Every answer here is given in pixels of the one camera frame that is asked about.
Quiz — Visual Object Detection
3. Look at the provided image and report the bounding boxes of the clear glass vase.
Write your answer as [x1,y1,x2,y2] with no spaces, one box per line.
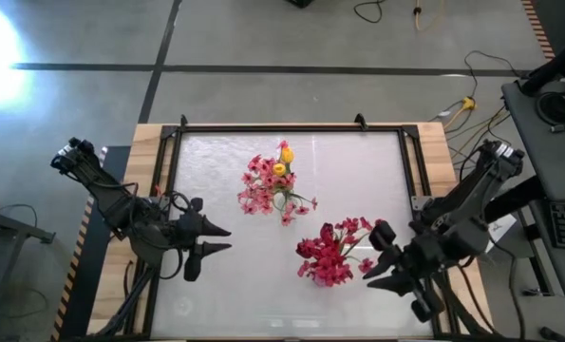
[271,189,295,215]

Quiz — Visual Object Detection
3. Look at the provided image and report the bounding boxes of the white table mat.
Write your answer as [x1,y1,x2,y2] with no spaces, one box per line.
[149,130,435,339]

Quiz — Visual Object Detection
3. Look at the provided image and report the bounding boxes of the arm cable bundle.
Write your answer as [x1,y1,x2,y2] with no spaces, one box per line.
[94,256,169,336]
[428,265,525,339]

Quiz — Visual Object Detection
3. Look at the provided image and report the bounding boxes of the grey metal stand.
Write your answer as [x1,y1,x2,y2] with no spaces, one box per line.
[0,189,57,305]

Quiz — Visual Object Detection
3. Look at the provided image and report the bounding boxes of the black coiled cable on desk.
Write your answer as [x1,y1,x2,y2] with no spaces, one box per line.
[534,78,565,127]

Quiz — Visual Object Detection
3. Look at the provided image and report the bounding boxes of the white paper box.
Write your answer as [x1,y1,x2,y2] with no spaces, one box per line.
[488,213,518,248]

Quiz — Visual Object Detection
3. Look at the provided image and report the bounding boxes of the yellow floor cable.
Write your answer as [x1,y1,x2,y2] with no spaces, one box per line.
[413,0,447,33]

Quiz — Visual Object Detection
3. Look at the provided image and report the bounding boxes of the pink flower bunch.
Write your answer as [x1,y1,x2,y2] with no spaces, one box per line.
[241,140,298,191]
[236,182,319,228]

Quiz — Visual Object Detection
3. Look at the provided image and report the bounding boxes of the dark mat with striped edge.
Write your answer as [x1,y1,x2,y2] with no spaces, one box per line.
[520,0,565,61]

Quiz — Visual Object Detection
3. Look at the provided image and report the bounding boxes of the black floor cables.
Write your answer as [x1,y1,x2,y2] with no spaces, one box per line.
[447,49,533,186]

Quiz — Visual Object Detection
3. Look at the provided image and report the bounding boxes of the black floor mat striped edge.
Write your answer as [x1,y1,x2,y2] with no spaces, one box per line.
[49,145,132,342]

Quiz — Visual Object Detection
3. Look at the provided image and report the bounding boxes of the red flower bunch long stem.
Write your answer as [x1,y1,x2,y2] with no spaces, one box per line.
[296,246,354,289]

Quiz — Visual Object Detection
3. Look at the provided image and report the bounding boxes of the black metal table frame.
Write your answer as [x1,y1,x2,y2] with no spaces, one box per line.
[120,123,490,341]

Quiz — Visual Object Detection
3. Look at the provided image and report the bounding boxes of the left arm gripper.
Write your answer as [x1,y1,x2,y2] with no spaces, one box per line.
[176,197,233,283]

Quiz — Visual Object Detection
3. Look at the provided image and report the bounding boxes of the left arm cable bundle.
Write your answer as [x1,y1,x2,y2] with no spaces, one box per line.
[94,256,169,336]

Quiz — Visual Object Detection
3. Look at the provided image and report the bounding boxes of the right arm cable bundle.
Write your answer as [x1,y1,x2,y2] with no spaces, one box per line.
[428,265,525,339]

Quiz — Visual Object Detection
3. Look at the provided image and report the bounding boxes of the black slanted pole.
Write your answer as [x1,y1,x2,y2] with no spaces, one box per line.
[520,28,565,99]

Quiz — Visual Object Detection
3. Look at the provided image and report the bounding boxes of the black looped floor cable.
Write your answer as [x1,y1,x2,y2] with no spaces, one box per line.
[352,0,386,25]

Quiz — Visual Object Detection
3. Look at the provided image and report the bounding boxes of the grey side desk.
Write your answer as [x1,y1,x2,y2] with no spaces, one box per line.
[499,78,565,317]

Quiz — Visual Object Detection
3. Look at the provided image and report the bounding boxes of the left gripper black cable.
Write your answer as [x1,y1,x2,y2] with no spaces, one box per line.
[160,246,188,281]

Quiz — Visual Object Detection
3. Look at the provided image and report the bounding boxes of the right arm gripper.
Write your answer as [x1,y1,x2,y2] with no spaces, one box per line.
[362,220,447,324]

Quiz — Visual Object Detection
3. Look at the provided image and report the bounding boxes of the yellow plug with cable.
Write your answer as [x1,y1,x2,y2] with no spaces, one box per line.
[443,96,478,132]

